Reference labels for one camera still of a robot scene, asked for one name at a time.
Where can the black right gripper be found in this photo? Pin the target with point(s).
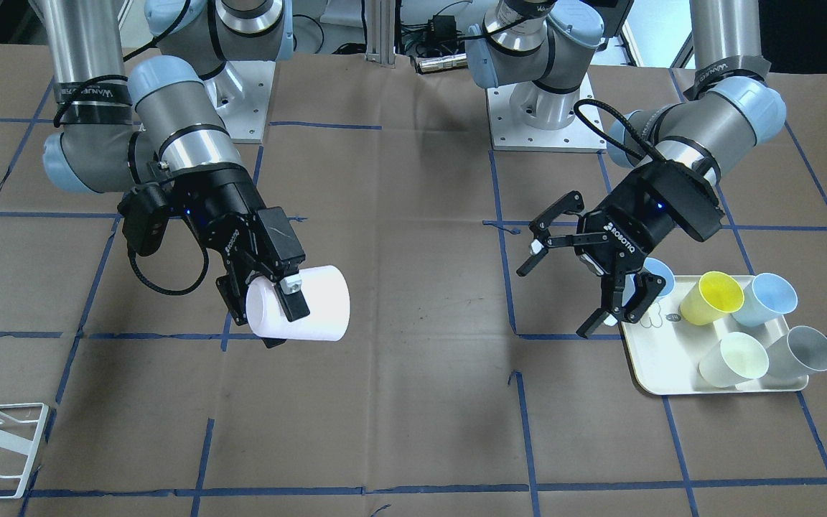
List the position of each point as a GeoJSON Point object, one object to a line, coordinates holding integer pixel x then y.
{"type": "Point", "coordinates": [218, 208]}

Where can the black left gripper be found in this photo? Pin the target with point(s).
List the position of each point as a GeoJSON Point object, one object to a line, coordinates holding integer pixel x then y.
{"type": "Point", "coordinates": [634, 219]}

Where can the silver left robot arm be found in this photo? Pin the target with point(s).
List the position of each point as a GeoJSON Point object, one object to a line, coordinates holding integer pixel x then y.
{"type": "Point", "coordinates": [536, 55]}

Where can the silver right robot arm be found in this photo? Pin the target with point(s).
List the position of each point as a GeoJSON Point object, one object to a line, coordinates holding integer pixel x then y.
{"type": "Point", "coordinates": [158, 135]}

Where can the yellow plastic cup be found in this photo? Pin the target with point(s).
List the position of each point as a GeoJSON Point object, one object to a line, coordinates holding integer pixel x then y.
{"type": "Point", "coordinates": [711, 298]}

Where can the cream white cup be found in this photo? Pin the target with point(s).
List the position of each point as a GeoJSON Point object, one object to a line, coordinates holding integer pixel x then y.
{"type": "Point", "coordinates": [736, 358]}

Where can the grey plastic cup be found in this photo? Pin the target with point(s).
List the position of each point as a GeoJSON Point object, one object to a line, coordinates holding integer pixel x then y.
{"type": "Point", "coordinates": [800, 352]}

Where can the cream plastic tray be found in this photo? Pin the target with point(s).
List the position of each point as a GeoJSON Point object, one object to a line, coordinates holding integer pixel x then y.
{"type": "Point", "coordinates": [665, 350]}

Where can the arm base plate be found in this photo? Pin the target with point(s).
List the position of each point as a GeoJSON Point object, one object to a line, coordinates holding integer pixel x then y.
{"type": "Point", "coordinates": [241, 93]}
{"type": "Point", "coordinates": [525, 118]}

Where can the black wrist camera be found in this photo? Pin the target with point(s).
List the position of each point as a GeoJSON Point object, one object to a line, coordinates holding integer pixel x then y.
{"type": "Point", "coordinates": [146, 211]}

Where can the aluminium frame post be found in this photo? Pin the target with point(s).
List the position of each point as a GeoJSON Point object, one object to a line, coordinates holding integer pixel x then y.
{"type": "Point", "coordinates": [380, 24]}

